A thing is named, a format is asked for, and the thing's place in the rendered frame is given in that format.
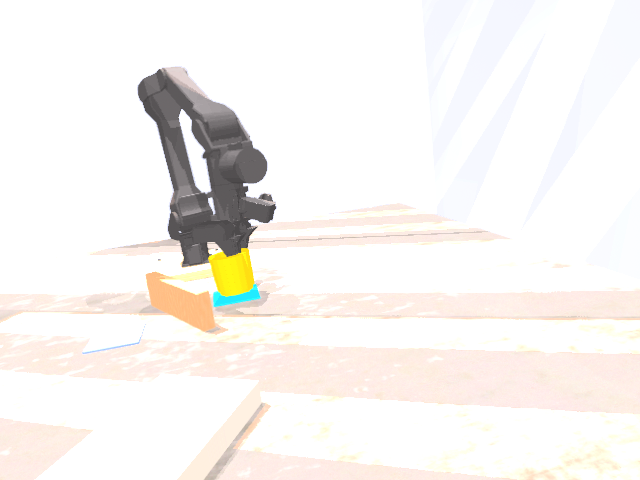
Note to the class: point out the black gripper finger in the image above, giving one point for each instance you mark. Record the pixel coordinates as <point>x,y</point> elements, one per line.
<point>231,246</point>
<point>245,240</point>

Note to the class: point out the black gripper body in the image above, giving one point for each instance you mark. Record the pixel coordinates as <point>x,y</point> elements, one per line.
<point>221,227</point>

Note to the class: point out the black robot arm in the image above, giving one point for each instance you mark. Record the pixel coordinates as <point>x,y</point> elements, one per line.
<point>229,154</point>

